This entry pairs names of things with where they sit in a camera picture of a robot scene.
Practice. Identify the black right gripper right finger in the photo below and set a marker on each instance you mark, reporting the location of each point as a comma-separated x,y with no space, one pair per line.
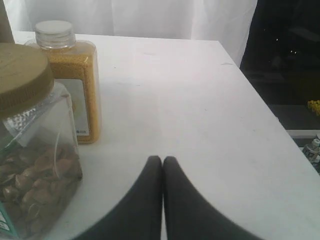
188,216

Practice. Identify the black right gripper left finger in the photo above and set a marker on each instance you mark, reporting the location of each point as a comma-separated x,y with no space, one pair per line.
138,215

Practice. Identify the white backdrop curtain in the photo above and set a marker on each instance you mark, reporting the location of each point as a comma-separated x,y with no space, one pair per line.
174,19

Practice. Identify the clear jar with gold lid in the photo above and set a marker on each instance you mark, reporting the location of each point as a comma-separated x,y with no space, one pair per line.
40,169

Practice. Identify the yellow millet bottle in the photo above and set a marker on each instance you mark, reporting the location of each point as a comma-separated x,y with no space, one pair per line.
74,64

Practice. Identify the brown paper bag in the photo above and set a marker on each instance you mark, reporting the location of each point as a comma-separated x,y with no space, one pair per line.
6,35

